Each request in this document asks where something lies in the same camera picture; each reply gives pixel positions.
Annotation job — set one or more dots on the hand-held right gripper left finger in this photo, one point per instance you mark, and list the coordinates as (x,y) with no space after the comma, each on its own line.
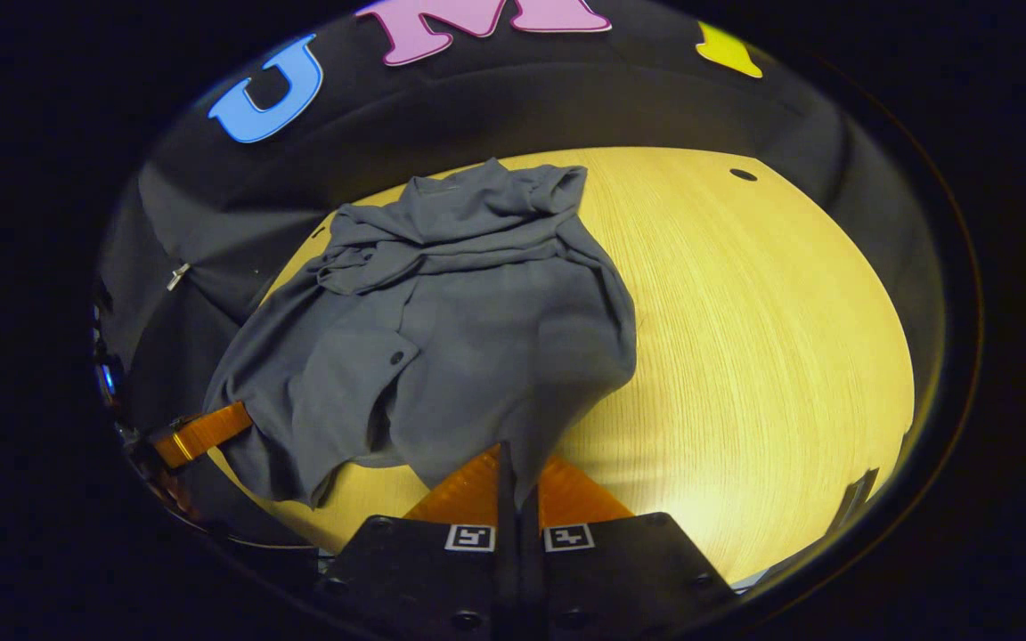
(506,534)

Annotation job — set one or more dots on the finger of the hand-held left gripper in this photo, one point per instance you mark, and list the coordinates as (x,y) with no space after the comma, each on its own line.
(206,432)

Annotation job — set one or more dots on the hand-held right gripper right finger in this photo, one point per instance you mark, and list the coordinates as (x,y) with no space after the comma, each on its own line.
(531,570)

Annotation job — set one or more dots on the grey collared shirt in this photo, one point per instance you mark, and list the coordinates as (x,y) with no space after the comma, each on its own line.
(477,329)

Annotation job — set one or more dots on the white cloth clip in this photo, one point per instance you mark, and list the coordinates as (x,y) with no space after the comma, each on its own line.
(178,276)

